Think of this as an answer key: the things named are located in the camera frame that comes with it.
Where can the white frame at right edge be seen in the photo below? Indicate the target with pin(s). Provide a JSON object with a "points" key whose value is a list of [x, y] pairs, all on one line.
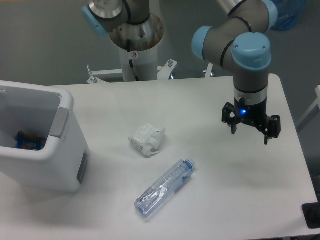
{"points": [[310, 113]]}

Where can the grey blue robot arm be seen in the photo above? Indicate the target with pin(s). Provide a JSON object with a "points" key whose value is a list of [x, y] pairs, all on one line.
{"points": [[239, 46]]}

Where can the blue snack wrapper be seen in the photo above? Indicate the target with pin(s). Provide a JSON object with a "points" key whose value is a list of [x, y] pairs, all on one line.
{"points": [[30, 142]]}

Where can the white levelling foot bracket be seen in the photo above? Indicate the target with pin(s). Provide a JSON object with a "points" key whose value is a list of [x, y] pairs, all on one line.
{"points": [[209, 71]]}

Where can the clear plastic water bottle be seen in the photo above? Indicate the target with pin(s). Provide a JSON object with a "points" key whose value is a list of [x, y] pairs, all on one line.
{"points": [[170, 182]]}

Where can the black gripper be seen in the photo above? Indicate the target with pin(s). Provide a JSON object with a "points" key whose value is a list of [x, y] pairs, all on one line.
{"points": [[254, 116]]}

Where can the blue plastic bag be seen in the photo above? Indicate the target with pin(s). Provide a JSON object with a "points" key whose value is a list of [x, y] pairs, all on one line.
{"points": [[289, 12]]}

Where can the black clamp at table corner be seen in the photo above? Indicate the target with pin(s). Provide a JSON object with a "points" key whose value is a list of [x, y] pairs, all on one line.
{"points": [[311, 212]]}

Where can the white paper bag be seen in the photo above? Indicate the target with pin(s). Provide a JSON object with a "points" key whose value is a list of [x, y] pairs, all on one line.
{"points": [[147, 139]]}

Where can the white trash can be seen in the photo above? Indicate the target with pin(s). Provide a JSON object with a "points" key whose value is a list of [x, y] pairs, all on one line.
{"points": [[46, 112]]}

